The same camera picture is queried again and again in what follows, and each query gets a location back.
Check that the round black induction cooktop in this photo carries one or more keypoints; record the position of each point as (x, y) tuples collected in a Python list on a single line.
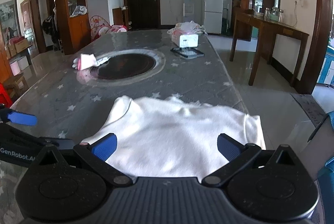
[(125, 67)]

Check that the wooden shelf cabinet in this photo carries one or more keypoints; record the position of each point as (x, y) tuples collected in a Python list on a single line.
[(78, 30)]

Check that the white cloth bundle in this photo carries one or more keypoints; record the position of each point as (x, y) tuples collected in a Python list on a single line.
[(79, 11)]

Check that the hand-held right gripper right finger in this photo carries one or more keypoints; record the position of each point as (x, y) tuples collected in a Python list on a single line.
[(229, 147)]

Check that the white refrigerator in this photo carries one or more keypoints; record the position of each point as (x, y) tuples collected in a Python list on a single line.
[(213, 7)]

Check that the glass jar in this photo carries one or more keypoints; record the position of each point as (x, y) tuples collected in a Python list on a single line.
[(268, 14), (280, 15)]

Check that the crumpled floral cloth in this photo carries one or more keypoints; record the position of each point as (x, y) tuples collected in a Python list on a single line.
[(189, 26)]

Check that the white shirt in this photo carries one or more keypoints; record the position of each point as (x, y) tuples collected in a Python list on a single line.
[(177, 135)]

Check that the cardboard box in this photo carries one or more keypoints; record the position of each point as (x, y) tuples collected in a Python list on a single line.
[(19, 45)]

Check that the blue white cabinet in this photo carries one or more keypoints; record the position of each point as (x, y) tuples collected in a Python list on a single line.
[(327, 67)]

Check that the small wooden shoe cabinet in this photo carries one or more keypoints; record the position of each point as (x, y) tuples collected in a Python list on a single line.
[(119, 17)]

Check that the spotted play tent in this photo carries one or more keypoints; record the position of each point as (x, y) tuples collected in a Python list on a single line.
[(103, 26)]

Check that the white water dispenser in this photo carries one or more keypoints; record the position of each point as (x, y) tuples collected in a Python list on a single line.
[(188, 11)]

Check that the brown interior door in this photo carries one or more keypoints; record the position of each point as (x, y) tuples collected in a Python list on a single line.
[(26, 17)]

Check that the wooden side table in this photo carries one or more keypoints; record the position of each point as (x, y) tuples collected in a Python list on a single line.
[(271, 24)]

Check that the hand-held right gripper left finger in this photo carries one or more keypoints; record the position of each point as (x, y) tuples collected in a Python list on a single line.
[(104, 147)]

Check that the red plastic stool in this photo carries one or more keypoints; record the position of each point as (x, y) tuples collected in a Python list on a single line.
[(5, 94)]

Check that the wall picture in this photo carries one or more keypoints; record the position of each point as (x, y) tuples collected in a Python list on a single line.
[(7, 15)]

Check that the white pink tissue box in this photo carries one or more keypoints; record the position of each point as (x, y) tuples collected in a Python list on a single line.
[(186, 39)]

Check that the grey quilted cloth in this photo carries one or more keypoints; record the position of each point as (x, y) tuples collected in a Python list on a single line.
[(309, 109)]

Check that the wooden stool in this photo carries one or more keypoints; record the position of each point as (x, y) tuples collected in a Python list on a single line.
[(17, 81)]

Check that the hanging dark coats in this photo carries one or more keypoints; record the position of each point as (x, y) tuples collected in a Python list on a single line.
[(49, 28)]

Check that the grey star quilted table cover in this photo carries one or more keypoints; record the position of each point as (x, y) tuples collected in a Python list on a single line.
[(195, 83)]

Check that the black rectangular tray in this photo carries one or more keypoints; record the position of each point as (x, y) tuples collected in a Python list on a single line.
[(187, 53)]

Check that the pink waste bin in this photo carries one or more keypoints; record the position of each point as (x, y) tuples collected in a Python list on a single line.
[(15, 68)]

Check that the white storage box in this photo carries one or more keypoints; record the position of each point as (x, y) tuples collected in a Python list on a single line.
[(23, 62)]

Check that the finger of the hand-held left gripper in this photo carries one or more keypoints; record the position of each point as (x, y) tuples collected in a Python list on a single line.
[(22, 118)]

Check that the mop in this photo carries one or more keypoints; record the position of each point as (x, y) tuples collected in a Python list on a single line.
[(226, 20)]

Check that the pink white glove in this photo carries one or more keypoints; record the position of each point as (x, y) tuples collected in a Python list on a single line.
[(86, 62)]

